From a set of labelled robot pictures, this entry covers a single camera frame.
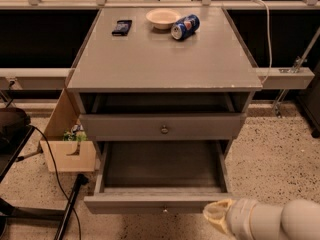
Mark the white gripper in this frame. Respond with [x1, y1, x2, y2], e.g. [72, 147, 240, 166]
[203, 198, 258, 240]

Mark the grey drawer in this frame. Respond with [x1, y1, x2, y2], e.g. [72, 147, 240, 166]
[84, 141, 232, 214]
[79, 113, 246, 141]

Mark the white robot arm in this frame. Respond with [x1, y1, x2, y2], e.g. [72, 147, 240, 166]
[203, 198, 320, 240]

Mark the closed grey top drawer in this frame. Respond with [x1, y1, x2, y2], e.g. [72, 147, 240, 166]
[79, 113, 246, 141]

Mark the grey drawer cabinet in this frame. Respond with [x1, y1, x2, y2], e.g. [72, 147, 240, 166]
[65, 5, 264, 158]

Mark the wooden box with items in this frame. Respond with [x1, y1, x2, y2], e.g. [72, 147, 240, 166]
[40, 90, 96, 172]

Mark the blue soda can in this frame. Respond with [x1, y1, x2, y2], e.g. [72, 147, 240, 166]
[171, 14, 200, 40]

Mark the cream ceramic bowl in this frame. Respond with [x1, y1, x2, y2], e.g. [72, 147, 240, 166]
[146, 8, 181, 30]

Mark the dark blue snack packet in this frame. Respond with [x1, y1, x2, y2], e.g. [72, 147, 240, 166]
[112, 20, 132, 36]

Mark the black stand with cable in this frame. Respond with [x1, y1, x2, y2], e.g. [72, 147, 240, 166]
[14, 126, 89, 240]

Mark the white hanging cable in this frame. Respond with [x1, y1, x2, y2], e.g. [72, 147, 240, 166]
[250, 0, 274, 85]

